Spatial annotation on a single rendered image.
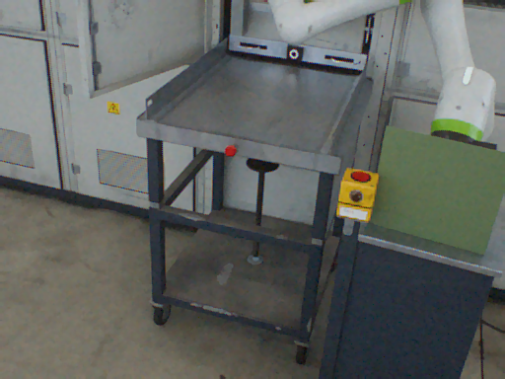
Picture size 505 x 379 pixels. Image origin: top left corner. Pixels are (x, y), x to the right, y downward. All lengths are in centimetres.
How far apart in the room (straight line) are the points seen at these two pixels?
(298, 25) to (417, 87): 62
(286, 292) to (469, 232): 88
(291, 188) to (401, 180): 109
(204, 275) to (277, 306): 31
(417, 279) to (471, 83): 50
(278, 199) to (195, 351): 76
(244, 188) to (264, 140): 91
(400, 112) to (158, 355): 125
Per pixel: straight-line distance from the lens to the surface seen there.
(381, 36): 220
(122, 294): 242
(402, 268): 152
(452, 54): 181
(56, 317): 237
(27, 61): 281
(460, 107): 153
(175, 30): 223
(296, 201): 252
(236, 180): 255
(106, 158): 278
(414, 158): 142
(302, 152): 164
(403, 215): 150
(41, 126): 290
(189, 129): 172
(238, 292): 215
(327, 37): 227
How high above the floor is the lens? 156
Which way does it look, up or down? 30 degrees down
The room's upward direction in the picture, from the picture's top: 4 degrees clockwise
